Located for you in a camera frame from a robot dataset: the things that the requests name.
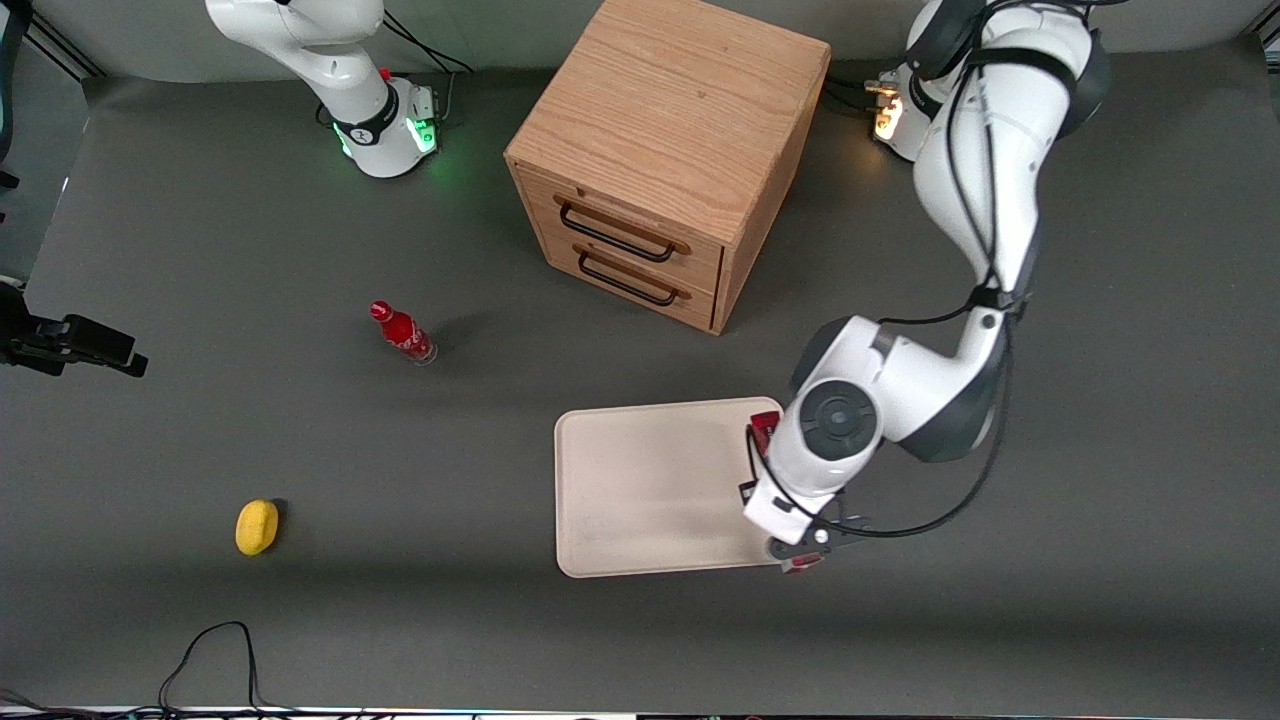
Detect black frame bar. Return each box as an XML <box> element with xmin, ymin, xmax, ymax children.
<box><xmin>25</xmin><ymin>15</ymin><xmax>106</xmax><ymax>81</ymax></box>

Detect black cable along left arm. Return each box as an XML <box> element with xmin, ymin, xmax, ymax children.
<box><xmin>745</xmin><ymin>0</ymin><xmax>1041</xmax><ymax>541</ymax></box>

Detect black cables at left arm base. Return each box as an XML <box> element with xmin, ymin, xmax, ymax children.
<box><xmin>822</xmin><ymin>78</ymin><xmax>893</xmax><ymax>113</ymax></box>

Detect black cables at right arm base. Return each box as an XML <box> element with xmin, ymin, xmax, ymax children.
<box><xmin>383</xmin><ymin>10</ymin><xmax>474</xmax><ymax>79</ymax></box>

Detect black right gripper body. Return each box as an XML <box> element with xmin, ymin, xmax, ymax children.
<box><xmin>0</xmin><ymin>283</ymin><xmax>65</xmax><ymax>378</ymax></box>

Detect thin black looped cable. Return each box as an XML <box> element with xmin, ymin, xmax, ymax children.
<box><xmin>158</xmin><ymin>621</ymin><xmax>263</xmax><ymax>716</ymax></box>

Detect white plastic tray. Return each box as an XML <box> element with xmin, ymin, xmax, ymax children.
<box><xmin>554</xmin><ymin>397</ymin><xmax>791</xmax><ymax>580</ymax></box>

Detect wooden drawer cabinet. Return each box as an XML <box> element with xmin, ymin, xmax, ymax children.
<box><xmin>504</xmin><ymin>0</ymin><xmax>832</xmax><ymax>336</ymax></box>

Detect black wire drawer handle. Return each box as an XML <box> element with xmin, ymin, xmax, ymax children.
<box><xmin>575</xmin><ymin>243</ymin><xmax>691</xmax><ymax>307</ymax></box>
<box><xmin>556</xmin><ymin>197</ymin><xmax>691</xmax><ymax>264</ymax></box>

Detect black cables at arm base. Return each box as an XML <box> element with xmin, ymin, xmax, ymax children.
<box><xmin>383</xmin><ymin>10</ymin><xmax>474</xmax><ymax>79</ymax></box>
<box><xmin>822</xmin><ymin>78</ymin><xmax>893</xmax><ymax>113</ymax></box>

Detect wooden drawer front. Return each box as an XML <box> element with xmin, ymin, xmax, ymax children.
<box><xmin>520</xmin><ymin>165</ymin><xmax>725</xmax><ymax>293</ymax></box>
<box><xmin>540</xmin><ymin>225</ymin><xmax>719</xmax><ymax>332</ymax></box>

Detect red cola bottle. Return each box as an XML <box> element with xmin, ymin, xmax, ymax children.
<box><xmin>369</xmin><ymin>299</ymin><xmax>438</xmax><ymax>367</ymax></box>

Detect yellow lemon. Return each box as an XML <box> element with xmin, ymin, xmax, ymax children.
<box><xmin>235</xmin><ymin>499</ymin><xmax>280</xmax><ymax>557</ymax></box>

